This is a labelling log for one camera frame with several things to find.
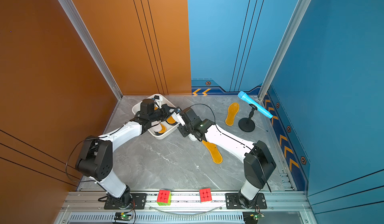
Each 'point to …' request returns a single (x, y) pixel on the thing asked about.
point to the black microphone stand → (247, 124)
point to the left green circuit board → (122, 216)
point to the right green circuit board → (251, 217)
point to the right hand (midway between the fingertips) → (183, 124)
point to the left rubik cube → (164, 198)
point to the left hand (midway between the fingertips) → (178, 106)
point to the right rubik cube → (205, 195)
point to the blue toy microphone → (250, 101)
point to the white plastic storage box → (136, 109)
